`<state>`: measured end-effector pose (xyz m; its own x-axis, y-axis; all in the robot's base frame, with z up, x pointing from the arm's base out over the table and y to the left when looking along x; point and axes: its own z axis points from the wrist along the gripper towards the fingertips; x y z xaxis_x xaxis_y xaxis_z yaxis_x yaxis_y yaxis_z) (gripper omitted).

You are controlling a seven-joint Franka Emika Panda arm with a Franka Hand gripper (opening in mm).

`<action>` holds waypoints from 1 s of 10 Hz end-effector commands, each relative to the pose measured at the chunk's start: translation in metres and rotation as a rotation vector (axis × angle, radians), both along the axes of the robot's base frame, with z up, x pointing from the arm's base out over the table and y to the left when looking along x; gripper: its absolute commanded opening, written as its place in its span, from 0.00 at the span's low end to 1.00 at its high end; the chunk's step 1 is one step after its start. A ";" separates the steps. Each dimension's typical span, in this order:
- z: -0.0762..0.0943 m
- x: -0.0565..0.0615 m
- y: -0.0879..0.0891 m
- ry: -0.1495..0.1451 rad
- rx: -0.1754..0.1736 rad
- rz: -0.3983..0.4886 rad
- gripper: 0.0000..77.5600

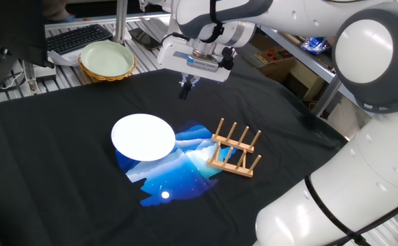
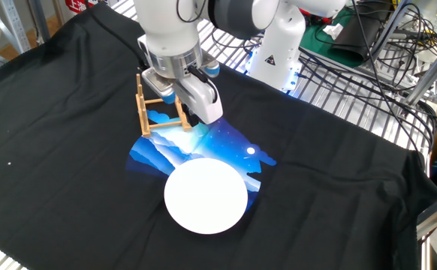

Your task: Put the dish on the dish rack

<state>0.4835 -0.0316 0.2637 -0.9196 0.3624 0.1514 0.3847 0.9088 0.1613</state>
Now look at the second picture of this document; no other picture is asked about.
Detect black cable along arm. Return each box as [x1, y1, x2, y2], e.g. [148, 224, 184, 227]
[176, 0, 219, 104]

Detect red sign white characters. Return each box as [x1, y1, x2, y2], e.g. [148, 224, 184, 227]
[65, 0, 105, 14]

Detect black cloth with blue print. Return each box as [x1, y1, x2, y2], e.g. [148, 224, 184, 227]
[0, 1, 437, 270]

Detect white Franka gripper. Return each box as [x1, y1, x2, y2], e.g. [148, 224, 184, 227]
[172, 73, 225, 128]

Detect grey perforated metal frame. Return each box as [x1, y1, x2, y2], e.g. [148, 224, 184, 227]
[0, 0, 32, 56]

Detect crumpled white paper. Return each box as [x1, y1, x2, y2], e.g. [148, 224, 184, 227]
[322, 22, 345, 41]

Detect black pouch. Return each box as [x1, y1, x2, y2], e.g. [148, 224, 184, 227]
[330, 13, 384, 64]

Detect white round plate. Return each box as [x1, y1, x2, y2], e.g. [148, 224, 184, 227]
[163, 157, 249, 236]

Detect aluminium table edge rail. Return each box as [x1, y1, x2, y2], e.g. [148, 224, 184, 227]
[415, 190, 437, 241]

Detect wooden dish rack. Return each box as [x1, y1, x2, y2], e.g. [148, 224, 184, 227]
[135, 73, 193, 138]

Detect aluminium profile strut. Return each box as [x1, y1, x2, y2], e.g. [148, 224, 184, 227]
[404, 35, 437, 108]

